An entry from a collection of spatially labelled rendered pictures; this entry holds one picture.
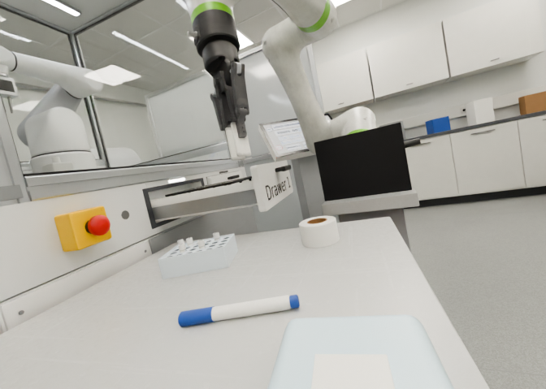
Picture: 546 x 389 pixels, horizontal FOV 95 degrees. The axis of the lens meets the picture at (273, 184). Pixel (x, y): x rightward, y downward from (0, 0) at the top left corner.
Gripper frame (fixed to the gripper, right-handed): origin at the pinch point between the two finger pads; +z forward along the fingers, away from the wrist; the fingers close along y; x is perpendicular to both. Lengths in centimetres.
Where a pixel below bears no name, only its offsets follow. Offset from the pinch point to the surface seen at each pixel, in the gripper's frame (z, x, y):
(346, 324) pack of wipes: 24.0, -11.7, 30.6
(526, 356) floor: 90, 102, 4
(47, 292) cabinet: 20.9, -33.7, -18.0
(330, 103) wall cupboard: -125, 273, -190
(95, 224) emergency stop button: 10.7, -25.5, -14.3
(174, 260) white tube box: 20.1, -14.8, -4.8
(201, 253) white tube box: 20.0, -10.9, -1.6
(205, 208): 10.8, -2.5, -19.7
